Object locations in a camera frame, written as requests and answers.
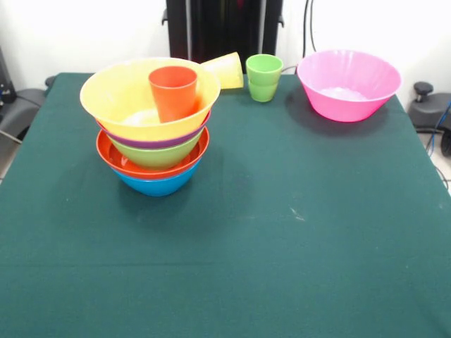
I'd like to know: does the large blue plastic bowl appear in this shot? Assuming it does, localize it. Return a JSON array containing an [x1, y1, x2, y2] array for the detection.
[[111, 158, 202, 197]]

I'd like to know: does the green plastic bowl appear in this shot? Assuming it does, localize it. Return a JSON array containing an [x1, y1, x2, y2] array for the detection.
[[108, 128, 206, 170]]

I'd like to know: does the purple plastic bowl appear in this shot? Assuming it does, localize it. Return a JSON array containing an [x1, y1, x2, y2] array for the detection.
[[95, 109, 212, 149]]

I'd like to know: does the red plastic cup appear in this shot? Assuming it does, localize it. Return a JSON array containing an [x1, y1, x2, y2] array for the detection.
[[148, 65, 199, 124]]

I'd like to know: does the yellow plastic cup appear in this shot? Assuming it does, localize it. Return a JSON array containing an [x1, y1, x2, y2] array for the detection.
[[201, 51, 245, 90]]

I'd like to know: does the red-orange plastic bowl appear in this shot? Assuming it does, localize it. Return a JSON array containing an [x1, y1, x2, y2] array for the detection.
[[95, 125, 211, 180]]

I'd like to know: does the orange plastic bowl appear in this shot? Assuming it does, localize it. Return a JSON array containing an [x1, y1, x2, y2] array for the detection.
[[79, 56, 222, 142]]

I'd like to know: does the pink plastic bowl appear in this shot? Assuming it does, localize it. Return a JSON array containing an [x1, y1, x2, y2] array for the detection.
[[296, 49, 403, 123]]

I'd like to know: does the green plastic cup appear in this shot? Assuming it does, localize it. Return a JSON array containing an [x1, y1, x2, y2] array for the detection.
[[245, 54, 284, 104]]

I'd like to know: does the dark green tablecloth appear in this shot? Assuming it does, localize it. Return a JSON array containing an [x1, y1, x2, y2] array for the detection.
[[0, 73, 451, 338]]

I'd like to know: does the black chair base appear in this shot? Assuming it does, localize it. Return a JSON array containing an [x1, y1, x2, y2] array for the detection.
[[408, 81, 451, 158]]

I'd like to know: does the grey chair base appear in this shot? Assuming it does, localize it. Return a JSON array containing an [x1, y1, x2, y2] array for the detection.
[[0, 87, 47, 142]]

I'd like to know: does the black hanging cable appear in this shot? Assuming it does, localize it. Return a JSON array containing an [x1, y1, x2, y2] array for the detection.
[[302, 0, 319, 51]]

